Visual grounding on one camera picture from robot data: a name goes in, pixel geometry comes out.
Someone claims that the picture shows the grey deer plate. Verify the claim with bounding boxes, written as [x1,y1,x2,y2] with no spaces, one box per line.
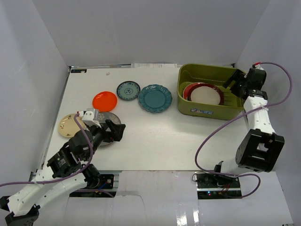
[98,112,121,148]

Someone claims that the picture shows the dark red rimmed plate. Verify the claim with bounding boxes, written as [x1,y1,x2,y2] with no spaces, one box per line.
[188,82,224,105]

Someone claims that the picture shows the red teal wave plate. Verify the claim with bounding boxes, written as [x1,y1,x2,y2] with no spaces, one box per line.
[182,82,201,100]

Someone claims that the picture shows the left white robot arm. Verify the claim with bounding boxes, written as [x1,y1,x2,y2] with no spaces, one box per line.
[0,120,126,226]

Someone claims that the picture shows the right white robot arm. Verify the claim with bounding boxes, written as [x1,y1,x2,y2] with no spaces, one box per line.
[212,67,285,188]

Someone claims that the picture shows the olive green plastic bin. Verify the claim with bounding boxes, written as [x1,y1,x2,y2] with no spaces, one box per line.
[177,64,244,120]

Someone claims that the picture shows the orange plate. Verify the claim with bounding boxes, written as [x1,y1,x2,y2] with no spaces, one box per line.
[92,91,118,112]

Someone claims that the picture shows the cream floral plate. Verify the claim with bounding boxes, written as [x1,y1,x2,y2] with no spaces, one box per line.
[58,113,80,138]

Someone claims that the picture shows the small blue patterned plate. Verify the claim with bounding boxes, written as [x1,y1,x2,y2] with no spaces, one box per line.
[116,81,141,101]

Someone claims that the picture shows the teal scalloped plate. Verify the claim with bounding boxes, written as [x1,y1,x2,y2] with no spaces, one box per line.
[138,84,173,113]

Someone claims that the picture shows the white papers at back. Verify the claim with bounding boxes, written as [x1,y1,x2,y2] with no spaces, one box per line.
[131,63,178,68]

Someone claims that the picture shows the black label sticker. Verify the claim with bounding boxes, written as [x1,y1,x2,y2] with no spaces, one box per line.
[70,69,87,73]

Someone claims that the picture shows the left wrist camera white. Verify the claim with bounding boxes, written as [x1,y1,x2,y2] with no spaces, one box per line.
[77,108,102,128]

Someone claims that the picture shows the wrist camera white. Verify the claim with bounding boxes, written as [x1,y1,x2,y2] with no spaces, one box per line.
[77,108,102,128]
[252,62,264,70]

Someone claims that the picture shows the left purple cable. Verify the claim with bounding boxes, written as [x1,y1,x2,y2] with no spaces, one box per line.
[0,113,113,198]

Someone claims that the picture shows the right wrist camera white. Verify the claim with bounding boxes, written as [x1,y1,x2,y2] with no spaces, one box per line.
[252,62,264,70]

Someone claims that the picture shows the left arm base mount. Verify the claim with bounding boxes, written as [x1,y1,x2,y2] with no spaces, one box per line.
[84,174,114,198]

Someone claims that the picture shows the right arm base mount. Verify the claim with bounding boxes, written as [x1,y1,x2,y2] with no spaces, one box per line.
[191,172,242,200]

